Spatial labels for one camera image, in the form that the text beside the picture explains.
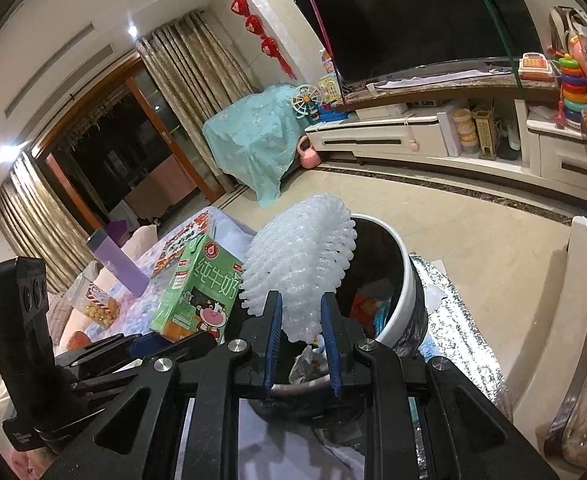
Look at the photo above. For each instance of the red hanging decoration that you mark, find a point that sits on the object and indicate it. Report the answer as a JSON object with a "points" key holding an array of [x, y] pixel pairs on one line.
{"points": [[268, 44]]}

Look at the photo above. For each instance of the white TV cabinet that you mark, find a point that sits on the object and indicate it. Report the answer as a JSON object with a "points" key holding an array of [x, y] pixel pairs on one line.
{"points": [[491, 126]]}

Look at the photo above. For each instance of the rainbow ring stacker toy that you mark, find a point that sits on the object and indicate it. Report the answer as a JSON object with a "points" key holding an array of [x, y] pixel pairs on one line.
{"points": [[572, 90]]}

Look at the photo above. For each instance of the silver foil mat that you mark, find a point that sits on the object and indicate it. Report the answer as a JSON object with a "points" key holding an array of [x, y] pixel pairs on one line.
{"points": [[454, 334]]}

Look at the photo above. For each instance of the pink kettlebell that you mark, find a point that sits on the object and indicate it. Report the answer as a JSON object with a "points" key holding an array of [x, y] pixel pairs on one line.
{"points": [[308, 157]]}

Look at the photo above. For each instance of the round black trash bin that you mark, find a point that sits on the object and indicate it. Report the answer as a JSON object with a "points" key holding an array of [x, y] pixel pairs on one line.
{"points": [[382, 291]]}

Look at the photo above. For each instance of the clear cookie jar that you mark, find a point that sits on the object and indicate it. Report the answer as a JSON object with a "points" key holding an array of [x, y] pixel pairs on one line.
{"points": [[89, 299]]}

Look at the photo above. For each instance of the teal cloth covered furniture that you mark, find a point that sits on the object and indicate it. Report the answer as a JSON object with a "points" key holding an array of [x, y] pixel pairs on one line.
{"points": [[254, 140]]}

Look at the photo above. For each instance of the white foam fruit net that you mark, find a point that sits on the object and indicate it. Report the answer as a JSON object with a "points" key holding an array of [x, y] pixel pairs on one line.
{"points": [[302, 253]]}

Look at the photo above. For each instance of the beige curtain left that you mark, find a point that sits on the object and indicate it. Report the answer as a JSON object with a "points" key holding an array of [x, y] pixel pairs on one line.
{"points": [[37, 224]]}

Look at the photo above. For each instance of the black television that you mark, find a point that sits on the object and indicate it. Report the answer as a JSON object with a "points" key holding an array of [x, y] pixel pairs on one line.
{"points": [[372, 39]]}

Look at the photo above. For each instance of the floral tablecloth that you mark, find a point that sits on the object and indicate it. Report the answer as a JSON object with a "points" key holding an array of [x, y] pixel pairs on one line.
{"points": [[137, 312]]}

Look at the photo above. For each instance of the beige curtain right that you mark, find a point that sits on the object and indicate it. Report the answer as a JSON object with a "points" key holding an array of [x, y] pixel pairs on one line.
{"points": [[197, 75]]}

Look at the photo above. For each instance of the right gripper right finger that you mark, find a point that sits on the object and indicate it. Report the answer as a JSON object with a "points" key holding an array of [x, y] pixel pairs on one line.
{"points": [[423, 419]]}

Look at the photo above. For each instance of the green milk carton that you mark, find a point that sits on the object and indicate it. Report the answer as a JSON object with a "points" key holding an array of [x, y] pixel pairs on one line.
{"points": [[201, 292]]}

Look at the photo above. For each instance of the red apple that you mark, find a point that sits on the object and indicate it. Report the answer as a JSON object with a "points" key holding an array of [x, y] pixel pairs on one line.
{"points": [[78, 340]]}

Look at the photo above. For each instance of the beige curtain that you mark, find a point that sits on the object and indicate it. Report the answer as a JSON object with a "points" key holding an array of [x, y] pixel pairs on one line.
{"points": [[37, 224], [197, 75]]}

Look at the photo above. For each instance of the ferris wheel toy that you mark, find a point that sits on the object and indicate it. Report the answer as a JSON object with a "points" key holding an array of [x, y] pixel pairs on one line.
{"points": [[306, 101]]}

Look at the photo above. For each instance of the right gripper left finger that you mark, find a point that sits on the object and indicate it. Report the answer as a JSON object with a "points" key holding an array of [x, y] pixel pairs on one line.
{"points": [[180, 420]]}

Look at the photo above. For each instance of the purple tumbler with lid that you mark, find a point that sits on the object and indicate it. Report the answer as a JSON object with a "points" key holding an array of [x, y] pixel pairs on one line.
{"points": [[111, 256]]}

